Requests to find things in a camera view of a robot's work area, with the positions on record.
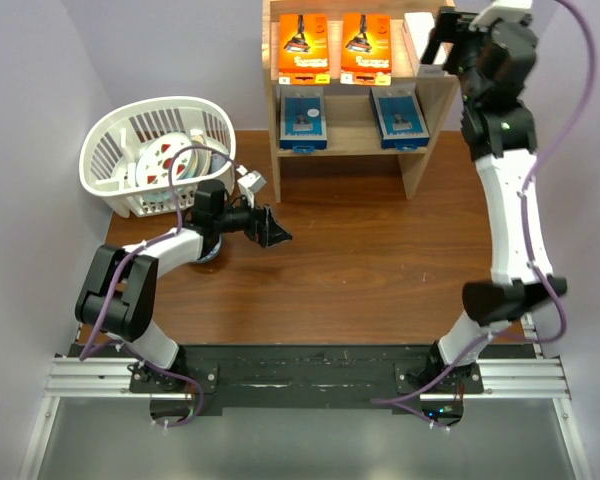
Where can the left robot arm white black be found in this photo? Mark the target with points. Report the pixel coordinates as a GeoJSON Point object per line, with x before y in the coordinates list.
{"type": "Point", "coordinates": [118, 295]}

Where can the wooden two-tier shelf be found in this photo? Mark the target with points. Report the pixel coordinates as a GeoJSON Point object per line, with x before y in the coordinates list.
{"type": "Point", "coordinates": [349, 120]}

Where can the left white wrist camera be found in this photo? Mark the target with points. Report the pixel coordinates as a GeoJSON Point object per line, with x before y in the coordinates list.
{"type": "Point", "coordinates": [249, 184]}

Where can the white plate with card suits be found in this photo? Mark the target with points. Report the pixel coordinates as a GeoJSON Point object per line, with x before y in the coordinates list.
{"type": "Point", "coordinates": [157, 161]}

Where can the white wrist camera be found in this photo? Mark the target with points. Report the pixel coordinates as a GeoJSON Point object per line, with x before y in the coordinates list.
{"type": "Point", "coordinates": [501, 10]}
{"type": "Point", "coordinates": [249, 184]}

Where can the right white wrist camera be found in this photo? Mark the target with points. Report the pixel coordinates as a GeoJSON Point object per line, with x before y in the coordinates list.
{"type": "Point", "coordinates": [501, 10]}

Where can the blue patterned small bowl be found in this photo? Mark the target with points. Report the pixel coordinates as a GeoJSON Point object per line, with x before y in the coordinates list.
{"type": "Point", "coordinates": [213, 253]}

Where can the blue razor box grey back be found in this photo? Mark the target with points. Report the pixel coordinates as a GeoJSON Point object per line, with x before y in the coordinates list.
{"type": "Point", "coordinates": [399, 119]}

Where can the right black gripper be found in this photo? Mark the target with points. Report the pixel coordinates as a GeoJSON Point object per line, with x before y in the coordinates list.
{"type": "Point", "coordinates": [452, 27]}

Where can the orange razor package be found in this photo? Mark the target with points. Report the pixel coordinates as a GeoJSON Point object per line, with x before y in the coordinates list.
{"type": "Point", "coordinates": [303, 55]}
{"type": "Point", "coordinates": [366, 56]}

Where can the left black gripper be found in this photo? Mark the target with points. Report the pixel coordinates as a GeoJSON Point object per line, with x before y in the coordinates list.
{"type": "Point", "coordinates": [265, 230]}

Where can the white slim razor box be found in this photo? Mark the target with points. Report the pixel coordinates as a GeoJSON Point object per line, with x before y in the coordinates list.
{"type": "Point", "coordinates": [416, 28]}

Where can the aluminium rail frame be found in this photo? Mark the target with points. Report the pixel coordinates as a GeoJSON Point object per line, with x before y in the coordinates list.
{"type": "Point", "coordinates": [365, 267]}

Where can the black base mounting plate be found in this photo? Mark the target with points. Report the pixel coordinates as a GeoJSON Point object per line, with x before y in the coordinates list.
{"type": "Point", "coordinates": [319, 377]}

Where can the white plastic dish basket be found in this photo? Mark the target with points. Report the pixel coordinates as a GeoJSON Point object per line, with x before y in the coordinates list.
{"type": "Point", "coordinates": [128, 155]}

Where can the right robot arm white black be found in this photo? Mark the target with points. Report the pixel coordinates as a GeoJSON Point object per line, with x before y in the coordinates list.
{"type": "Point", "coordinates": [492, 54]}

